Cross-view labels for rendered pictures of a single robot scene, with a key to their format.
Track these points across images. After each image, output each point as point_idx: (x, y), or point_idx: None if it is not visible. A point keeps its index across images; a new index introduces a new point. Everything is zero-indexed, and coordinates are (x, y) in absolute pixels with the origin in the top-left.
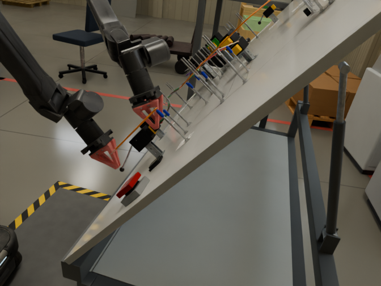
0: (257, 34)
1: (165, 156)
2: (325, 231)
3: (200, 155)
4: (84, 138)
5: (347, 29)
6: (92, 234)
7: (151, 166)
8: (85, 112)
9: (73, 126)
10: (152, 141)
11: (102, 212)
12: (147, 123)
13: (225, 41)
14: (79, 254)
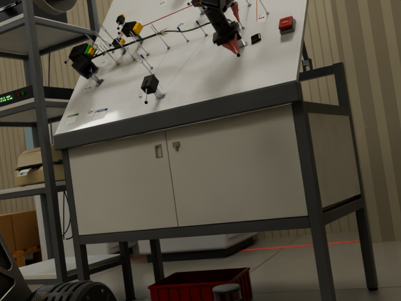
0: None
1: (257, 32)
2: (305, 60)
3: None
4: (228, 25)
5: None
6: (292, 57)
7: (259, 37)
8: (231, 0)
9: (222, 15)
10: None
11: (255, 82)
12: (154, 82)
13: (139, 25)
14: (299, 68)
